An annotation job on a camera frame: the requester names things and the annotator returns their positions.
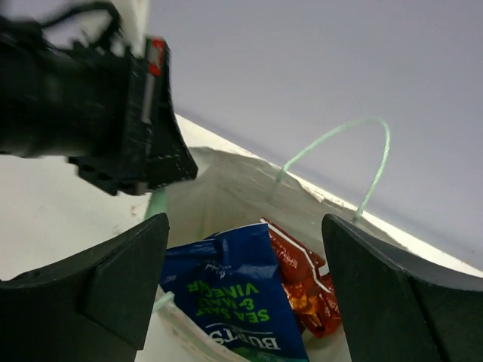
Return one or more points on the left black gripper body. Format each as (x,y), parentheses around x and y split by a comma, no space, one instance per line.
(83,103)

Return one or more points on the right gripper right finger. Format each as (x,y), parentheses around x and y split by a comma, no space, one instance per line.
(397,306)

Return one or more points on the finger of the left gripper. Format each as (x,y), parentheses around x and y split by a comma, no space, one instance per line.
(168,159)

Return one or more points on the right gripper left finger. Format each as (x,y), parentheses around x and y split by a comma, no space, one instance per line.
(92,306)

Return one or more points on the green patterned paper bag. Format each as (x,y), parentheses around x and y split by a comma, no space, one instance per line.
(235,187)

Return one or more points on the red Doritos chip bag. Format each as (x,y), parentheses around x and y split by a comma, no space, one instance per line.
(307,283)

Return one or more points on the blue Burts crisps bag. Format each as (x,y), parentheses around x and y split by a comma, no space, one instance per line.
(229,286)

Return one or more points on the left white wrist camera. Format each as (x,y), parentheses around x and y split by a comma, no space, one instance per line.
(134,18)

